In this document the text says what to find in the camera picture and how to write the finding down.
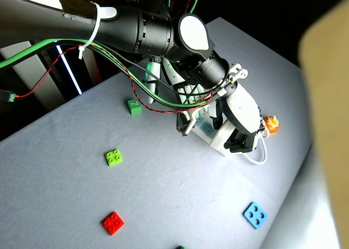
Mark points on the white and black hand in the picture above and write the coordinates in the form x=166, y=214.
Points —
x=154, y=71
x=241, y=112

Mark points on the small orange toy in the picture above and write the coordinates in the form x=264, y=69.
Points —
x=272, y=126

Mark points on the white power strip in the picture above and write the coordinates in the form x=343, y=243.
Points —
x=205, y=129

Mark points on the green number seven cube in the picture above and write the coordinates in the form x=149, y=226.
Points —
x=135, y=108

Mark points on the white light bar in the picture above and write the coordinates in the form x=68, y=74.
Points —
x=69, y=71

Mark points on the blurry beige panel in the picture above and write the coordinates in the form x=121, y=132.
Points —
x=332, y=96

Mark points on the lime green building brick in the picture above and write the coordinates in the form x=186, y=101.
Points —
x=114, y=157

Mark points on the blue four-hole block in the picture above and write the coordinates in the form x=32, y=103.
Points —
x=255, y=215

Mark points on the grey table cloth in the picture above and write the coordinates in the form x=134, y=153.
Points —
x=163, y=191

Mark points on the dark green block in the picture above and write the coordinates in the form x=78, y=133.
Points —
x=181, y=247

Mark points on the red building brick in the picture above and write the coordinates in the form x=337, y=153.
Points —
x=113, y=223

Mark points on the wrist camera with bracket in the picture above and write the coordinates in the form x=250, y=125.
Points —
x=188, y=123

